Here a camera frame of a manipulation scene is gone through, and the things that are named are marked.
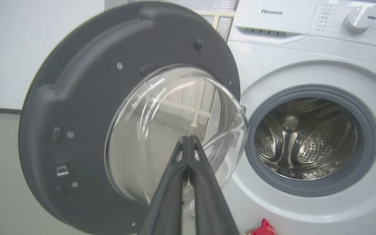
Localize white washing machine dial knob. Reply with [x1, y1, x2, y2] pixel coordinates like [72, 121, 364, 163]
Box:
[344, 7, 376, 34]

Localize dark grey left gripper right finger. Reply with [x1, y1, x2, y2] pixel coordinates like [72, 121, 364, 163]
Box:
[188, 135, 241, 235]

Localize white detergent drawer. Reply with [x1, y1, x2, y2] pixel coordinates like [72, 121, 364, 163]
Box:
[233, 0, 318, 36]

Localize red clothing item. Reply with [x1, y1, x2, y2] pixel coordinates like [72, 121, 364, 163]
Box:
[250, 219, 277, 235]

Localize grey round glass washer door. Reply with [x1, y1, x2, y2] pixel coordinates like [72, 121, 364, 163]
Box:
[18, 1, 250, 235]

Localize stainless steel washing machine drum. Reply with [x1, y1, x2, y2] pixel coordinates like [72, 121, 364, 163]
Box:
[254, 98, 357, 180]

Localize white front-load washing machine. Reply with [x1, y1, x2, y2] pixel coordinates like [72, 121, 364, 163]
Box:
[222, 0, 376, 235]

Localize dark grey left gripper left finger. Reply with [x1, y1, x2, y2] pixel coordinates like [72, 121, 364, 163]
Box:
[138, 135, 190, 235]

